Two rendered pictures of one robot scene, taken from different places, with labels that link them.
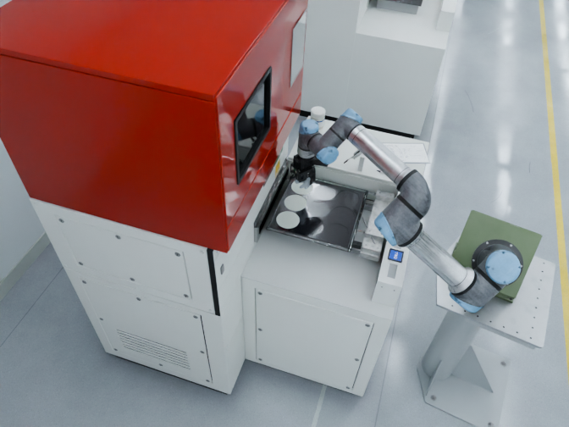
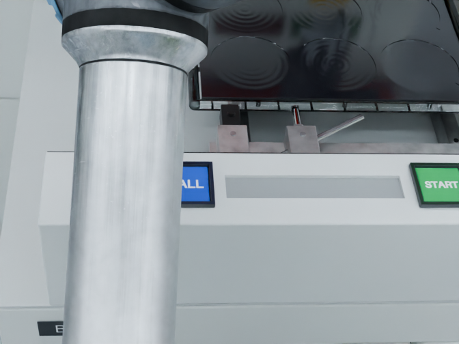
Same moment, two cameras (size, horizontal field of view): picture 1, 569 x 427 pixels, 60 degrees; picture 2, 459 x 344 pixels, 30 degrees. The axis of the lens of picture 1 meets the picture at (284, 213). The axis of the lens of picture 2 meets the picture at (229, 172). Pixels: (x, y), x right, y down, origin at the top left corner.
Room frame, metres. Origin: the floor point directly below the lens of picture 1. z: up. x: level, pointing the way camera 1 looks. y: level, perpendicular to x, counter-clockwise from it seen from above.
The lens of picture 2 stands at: (1.00, -0.96, 1.60)
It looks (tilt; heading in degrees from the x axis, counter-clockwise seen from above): 48 degrees down; 65
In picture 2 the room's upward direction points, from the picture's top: 7 degrees clockwise
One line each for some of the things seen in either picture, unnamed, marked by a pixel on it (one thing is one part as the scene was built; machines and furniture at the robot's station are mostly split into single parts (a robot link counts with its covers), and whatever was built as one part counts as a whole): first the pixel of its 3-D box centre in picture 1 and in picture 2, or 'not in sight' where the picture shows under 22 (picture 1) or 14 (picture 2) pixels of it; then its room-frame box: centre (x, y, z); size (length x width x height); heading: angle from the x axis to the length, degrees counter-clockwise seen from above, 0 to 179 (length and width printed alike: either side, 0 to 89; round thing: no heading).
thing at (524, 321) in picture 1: (488, 290); not in sight; (1.20, -0.88, 0.75); 0.45 x 0.44 x 0.13; 65
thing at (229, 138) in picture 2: (371, 248); (233, 158); (1.28, -0.37, 0.89); 0.08 x 0.03 x 0.03; 74
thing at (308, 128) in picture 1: (308, 135); not in sight; (1.53, -0.08, 1.27); 0.09 x 0.08 x 0.11; 35
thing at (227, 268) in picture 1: (255, 207); not in sight; (1.36, 0.12, 1.02); 0.82 x 0.03 x 0.40; 164
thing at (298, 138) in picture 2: (374, 234); (303, 158); (1.35, -0.39, 0.89); 0.08 x 0.03 x 0.03; 74
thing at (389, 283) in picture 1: (397, 242); (308, 229); (1.32, -0.48, 0.89); 0.55 x 0.09 x 0.14; 164
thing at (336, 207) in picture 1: (318, 208); (324, 11); (1.48, -0.15, 0.90); 0.34 x 0.34 x 0.01; 74
